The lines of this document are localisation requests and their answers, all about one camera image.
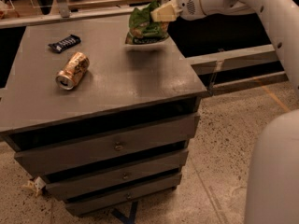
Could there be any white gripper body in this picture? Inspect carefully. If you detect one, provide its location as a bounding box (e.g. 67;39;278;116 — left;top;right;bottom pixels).
178;0;206;21

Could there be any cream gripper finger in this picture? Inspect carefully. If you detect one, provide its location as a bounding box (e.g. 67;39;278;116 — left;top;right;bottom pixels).
150;3;182;22

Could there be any green rice chip bag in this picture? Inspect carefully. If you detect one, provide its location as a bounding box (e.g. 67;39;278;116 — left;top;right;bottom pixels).
125;1;169;45

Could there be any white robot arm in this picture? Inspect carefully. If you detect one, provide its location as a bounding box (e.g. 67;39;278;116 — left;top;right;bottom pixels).
150;0;299;224

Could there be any orange soda can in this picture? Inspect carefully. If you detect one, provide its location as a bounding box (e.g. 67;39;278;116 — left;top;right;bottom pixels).
55;52;90;91

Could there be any black candy bar wrapper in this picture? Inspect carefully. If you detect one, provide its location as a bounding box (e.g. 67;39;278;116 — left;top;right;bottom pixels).
49;35;81;53

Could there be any grey drawer cabinet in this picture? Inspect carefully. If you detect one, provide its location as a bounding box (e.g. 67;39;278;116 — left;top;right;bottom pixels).
0;16;204;204

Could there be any top grey drawer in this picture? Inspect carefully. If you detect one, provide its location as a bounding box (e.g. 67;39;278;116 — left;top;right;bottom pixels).
15;113;199;176

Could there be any grey drawer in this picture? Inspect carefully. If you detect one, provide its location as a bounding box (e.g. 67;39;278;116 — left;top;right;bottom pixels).
47;148;188;201
65;172;182;217
15;113;199;176

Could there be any middle grey drawer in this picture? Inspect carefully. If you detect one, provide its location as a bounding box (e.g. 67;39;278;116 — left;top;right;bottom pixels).
47;148;188;201

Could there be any blue tape cross on floor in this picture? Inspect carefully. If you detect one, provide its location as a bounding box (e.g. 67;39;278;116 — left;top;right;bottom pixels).
111;201;139;224

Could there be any bottom grey drawer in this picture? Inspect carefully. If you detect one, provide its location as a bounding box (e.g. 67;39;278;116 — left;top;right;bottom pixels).
65;172;182;217

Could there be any crumpled paper scrap on floor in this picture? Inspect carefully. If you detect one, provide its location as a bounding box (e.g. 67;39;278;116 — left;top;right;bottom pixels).
22;176;46;197

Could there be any grey metal railing frame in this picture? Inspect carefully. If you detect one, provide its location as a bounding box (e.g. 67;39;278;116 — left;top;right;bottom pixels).
0;0;299;96

